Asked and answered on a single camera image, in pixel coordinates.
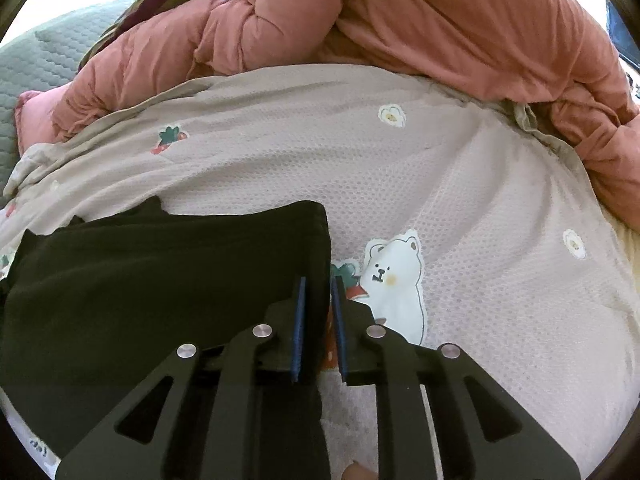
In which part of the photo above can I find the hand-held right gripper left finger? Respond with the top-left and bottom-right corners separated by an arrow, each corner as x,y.
54,275 -> 309,480

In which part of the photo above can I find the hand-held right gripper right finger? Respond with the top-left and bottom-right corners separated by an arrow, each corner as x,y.
330,275 -> 584,480

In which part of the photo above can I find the black garment with orange cuff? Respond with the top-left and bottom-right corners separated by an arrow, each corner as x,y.
0,196 -> 335,480

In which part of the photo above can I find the beige printed blanket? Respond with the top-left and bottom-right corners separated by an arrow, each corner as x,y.
0,62 -> 638,480

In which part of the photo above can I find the white bed sheet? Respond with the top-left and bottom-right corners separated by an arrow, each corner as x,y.
597,205 -> 640,286

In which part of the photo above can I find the pink duvet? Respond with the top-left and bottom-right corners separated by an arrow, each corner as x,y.
15,0 -> 640,233

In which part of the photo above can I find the green quilted mat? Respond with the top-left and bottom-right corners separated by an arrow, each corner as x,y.
0,0 -> 138,191

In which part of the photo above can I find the blue object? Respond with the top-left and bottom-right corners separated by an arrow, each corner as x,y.
605,0 -> 640,68

